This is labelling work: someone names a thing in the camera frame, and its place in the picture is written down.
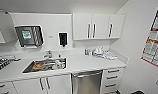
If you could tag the white three-door wall cabinet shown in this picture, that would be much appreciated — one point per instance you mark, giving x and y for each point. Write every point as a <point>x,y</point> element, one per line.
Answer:
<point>98,26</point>

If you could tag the chrome sink faucet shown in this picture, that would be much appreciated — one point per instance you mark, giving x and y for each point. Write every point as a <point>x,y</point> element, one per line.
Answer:
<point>48,54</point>

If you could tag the black wall soap dispenser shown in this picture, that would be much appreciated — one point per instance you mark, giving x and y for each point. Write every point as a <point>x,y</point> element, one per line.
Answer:
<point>63,39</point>

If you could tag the steel paper towel dispenser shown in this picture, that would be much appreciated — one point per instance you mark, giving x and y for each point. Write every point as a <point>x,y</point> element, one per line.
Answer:
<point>28,36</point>

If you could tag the stainless steel dishwasher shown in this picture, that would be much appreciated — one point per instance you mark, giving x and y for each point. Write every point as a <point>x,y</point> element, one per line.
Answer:
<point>86,83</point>

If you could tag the blue and white bottle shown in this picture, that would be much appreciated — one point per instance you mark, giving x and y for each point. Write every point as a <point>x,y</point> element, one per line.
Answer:
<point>86,52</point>

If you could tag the narrow white drawer unit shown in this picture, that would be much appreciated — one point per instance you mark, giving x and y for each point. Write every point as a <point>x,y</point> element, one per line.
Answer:
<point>111,80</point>

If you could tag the wide white drawer unit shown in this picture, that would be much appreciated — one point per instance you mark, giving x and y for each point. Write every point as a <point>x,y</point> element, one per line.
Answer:
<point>3,89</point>

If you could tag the small wall label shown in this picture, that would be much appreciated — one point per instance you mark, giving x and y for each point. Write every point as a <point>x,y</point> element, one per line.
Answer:
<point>50,36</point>

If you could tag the white under-sink cabinet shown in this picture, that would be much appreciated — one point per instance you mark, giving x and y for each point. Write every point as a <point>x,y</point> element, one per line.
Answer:
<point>53,85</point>

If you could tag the stainless steel sink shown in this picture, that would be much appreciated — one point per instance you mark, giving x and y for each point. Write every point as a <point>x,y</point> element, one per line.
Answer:
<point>45,65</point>

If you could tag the small chrome sink pump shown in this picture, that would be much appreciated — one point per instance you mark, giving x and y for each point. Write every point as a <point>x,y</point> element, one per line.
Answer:
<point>59,56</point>

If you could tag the stack of white dishes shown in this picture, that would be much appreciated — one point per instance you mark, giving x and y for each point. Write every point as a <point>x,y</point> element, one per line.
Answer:
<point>97,51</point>

